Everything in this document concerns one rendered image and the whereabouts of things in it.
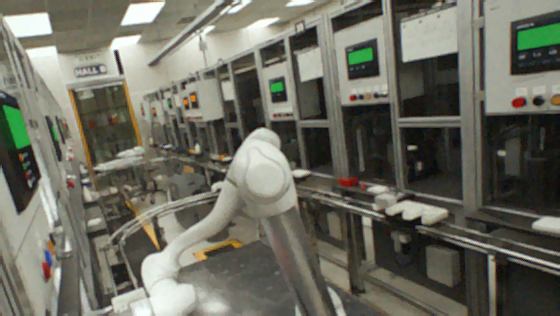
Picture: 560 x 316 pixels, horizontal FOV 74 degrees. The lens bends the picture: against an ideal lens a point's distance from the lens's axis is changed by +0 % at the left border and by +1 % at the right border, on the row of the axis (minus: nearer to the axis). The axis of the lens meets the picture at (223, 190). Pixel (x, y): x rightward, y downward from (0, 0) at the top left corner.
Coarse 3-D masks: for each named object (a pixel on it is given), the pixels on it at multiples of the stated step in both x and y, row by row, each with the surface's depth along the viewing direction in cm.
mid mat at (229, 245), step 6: (234, 240) 428; (216, 246) 420; (222, 246) 416; (228, 246) 413; (234, 246) 410; (198, 252) 413; (204, 252) 410; (210, 252) 407; (216, 252) 403; (222, 252) 401; (198, 258) 399; (204, 258) 395
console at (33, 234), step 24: (0, 120) 54; (0, 144) 51; (0, 168) 51; (0, 192) 47; (24, 192) 57; (0, 216) 44; (24, 216) 58; (0, 240) 43; (24, 240) 53; (48, 240) 70; (24, 264) 49; (48, 264) 60; (24, 288) 45; (48, 288) 60; (24, 312) 46
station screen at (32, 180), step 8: (0, 96) 54; (8, 96) 61; (8, 104) 59; (16, 104) 68; (24, 152) 61; (32, 152) 72; (24, 160) 58; (32, 160) 68; (24, 168) 56; (32, 168) 65; (32, 176) 62; (40, 176) 72; (32, 184) 59
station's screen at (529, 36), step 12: (528, 24) 135; (540, 24) 132; (552, 24) 129; (516, 36) 139; (528, 36) 136; (540, 36) 133; (552, 36) 130; (516, 48) 140; (528, 48) 137; (540, 48) 134; (552, 48) 130; (516, 60) 142; (528, 60) 138; (540, 60) 135; (552, 60) 131
